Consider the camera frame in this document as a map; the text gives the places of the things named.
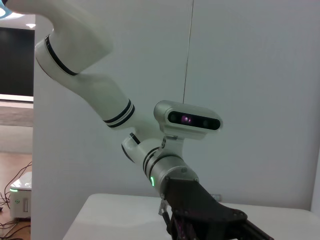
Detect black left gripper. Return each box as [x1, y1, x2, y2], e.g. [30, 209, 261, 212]
[161, 176, 275, 240]

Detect white box device green light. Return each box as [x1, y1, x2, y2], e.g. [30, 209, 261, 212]
[9, 171, 33, 221]

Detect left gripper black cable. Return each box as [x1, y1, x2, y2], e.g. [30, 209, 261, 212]
[157, 193, 174, 237]

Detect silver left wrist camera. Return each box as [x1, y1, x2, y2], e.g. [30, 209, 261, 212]
[153, 99, 224, 141]

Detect black floor cables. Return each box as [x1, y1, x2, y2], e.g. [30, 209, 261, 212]
[0, 161, 33, 237]

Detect black wall screen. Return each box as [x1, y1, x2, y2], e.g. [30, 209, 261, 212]
[0, 26, 35, 97]

